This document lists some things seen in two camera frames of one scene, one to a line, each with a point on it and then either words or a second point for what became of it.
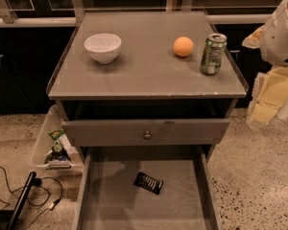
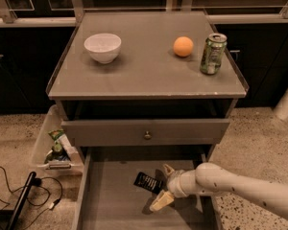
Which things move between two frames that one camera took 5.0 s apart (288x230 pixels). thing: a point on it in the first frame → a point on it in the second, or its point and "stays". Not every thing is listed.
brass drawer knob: x=147 y=135 stays
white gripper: x=279 y=40 → x=174 y=182
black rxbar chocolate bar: x=149 y=183 stays
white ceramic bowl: x=103 y=47 stays
